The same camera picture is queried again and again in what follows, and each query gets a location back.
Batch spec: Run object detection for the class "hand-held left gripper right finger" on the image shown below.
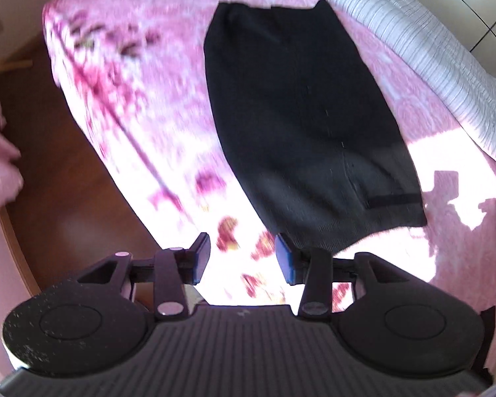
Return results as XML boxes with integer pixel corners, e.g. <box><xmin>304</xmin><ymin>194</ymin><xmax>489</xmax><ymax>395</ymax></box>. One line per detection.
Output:
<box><xmin>275</xmin><ymin>234</ymin><xmax>430</xmax><ymax>320</ymax></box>

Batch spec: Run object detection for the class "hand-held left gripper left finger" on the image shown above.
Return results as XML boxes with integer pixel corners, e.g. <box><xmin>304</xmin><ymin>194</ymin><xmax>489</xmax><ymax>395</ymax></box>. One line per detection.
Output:
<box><xmin>78</xmin><ymin>232</ymin><xmax>211</xmax><ymax>322</ymax></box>

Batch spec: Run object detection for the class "black knit garment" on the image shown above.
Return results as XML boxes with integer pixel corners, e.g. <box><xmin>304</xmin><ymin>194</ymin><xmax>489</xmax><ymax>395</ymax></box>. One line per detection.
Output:
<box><xmin>203</xmin><ymin>0</ymin><xmax>428</xmax><ymax>254</ymax></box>

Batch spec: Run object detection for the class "pink floral blanket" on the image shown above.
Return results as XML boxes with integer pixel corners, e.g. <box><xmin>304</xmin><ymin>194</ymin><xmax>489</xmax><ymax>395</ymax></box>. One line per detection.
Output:
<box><xmin>41</xmin><ymin>0</ymin><xmax>496</xmax><ymax>303</ymax></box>

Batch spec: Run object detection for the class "white striped quilt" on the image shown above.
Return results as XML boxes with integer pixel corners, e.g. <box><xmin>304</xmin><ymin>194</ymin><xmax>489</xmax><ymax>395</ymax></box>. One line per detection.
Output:
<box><xmin>273</xmin><ymin>0</ymin><xmax>496</xmax><ymax>172</ymax></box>

